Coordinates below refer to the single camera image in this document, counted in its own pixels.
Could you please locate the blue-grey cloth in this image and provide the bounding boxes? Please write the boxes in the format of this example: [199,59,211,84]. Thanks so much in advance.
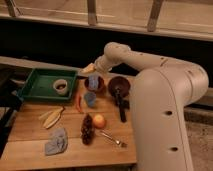
[45,127,68,156]

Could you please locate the green plastic tray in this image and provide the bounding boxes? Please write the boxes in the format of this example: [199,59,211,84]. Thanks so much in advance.
[19,68,77,102]

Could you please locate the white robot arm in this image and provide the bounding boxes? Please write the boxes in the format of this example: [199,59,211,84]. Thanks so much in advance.
[82,42,209,171]

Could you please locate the red chili pepper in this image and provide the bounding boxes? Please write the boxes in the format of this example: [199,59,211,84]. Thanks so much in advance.
[75,94,83,113]

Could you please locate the white cup in tray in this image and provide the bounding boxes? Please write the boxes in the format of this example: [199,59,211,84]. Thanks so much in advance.
[53,79,68,96]

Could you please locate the dark maroon bowl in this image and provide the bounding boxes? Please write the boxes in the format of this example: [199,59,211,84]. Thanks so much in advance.
[108,76,131,97]

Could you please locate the blue plastic cup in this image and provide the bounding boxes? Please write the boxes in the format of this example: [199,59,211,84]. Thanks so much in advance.
[84,92,96,107]

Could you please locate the wooden table board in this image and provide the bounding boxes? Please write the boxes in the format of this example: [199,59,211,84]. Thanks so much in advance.
[0,76,138,171]

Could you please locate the black spatula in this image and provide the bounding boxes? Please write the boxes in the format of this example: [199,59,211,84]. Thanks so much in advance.
[115,87,127,123]

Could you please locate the orange apple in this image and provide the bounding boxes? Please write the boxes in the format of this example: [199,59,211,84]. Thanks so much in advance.
[93,114,106,129]

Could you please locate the brown bowl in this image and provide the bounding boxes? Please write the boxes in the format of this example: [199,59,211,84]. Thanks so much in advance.
[84,76,105,93]

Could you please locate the silver fork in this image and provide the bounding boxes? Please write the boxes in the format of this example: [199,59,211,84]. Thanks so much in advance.
[99,130,127,148]

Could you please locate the dark grape bunch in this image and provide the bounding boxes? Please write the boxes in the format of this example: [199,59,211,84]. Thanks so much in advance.
[81,114,94,145]

